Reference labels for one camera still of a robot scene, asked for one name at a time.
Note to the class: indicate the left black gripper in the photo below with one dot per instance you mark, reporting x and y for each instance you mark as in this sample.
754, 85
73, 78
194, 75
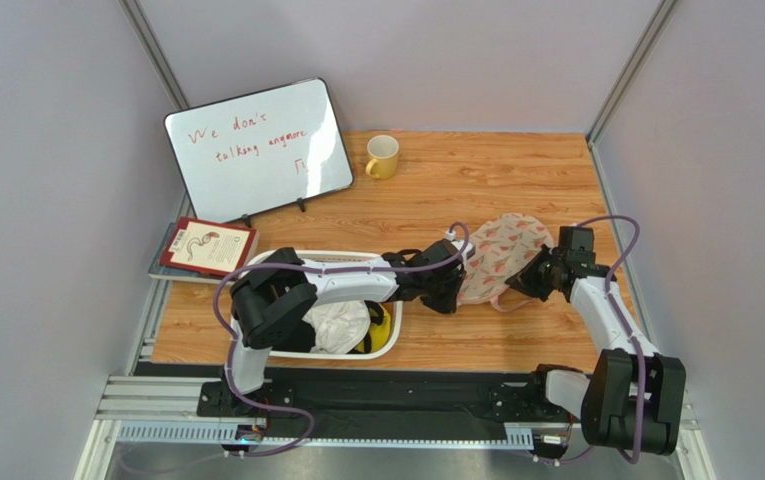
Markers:
448, 304

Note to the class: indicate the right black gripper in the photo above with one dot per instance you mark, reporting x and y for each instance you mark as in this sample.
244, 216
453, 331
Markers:
532, 279

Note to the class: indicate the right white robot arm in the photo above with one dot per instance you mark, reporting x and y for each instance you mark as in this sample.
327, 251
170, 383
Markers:
632, 401

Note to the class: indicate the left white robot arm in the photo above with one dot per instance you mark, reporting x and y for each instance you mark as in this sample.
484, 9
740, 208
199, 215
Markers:
270, 298

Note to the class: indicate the yellow bra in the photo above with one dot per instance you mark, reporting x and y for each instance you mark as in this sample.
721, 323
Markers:
378, 332

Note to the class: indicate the white plastic laundry basket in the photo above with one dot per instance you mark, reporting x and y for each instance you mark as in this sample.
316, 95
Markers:
394, 309

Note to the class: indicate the black bra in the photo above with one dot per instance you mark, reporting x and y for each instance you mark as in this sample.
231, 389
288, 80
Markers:
301, 340

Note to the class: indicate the yellow ceramic mug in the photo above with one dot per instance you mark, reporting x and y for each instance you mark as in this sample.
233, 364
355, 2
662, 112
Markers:
383, 154

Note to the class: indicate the white dry-erase board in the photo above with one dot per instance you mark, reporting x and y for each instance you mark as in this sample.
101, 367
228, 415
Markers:
257, 152

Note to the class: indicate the red cover book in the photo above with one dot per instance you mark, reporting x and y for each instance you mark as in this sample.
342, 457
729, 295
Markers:
210, 248

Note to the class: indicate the grey book underneath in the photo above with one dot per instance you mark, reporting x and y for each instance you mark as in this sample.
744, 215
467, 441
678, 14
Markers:
159, 272

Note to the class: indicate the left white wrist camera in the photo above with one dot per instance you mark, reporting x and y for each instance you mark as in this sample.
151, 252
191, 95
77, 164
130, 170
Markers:
464, 245

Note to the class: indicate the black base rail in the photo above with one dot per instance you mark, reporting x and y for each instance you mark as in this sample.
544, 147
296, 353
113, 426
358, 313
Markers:
357, 404

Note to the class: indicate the aluminium frame rails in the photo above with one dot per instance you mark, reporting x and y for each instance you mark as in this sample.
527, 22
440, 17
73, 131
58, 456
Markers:
168, 405

